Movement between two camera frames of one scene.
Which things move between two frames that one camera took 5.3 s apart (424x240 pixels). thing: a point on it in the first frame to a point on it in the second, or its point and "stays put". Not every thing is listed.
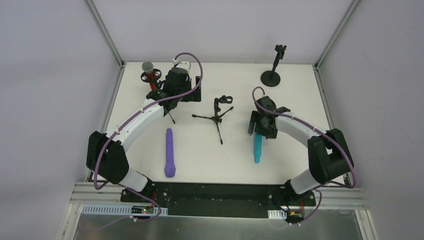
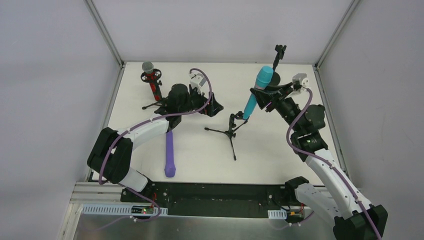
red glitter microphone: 148,68 stays put
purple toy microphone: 170,170 stays put
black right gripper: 259,126 to 268,98
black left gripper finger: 198,90 to 213,107
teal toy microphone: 257,147 to 264,75
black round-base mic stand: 272,78 stays put
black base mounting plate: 235,199 stays put
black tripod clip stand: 217,118 to 230,132
